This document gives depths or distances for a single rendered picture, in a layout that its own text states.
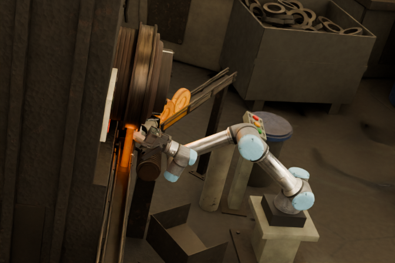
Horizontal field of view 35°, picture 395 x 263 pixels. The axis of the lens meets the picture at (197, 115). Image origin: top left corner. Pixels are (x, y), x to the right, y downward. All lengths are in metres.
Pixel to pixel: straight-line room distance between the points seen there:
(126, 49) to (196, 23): 2.91
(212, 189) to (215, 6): 2.05
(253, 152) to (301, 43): 2.06
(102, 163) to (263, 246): 1.28
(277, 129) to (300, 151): 0.75
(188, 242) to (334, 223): 1.64
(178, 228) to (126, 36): 0.84
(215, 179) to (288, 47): 1.56
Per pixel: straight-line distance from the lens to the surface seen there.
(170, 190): 3.95
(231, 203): 3.89
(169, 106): 3.30
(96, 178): 2.45
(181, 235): 2.69
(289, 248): 3.54
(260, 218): 3.43
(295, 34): 4.87
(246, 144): 2.98
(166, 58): 2.61
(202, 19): 5.39
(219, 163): 3.65
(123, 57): 2.52
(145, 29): 2.61
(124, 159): 2.82
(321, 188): 4.40
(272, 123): 4.07
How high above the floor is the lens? 2.32
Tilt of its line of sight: 29 degrees down
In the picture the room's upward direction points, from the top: 14 degrees clockwise
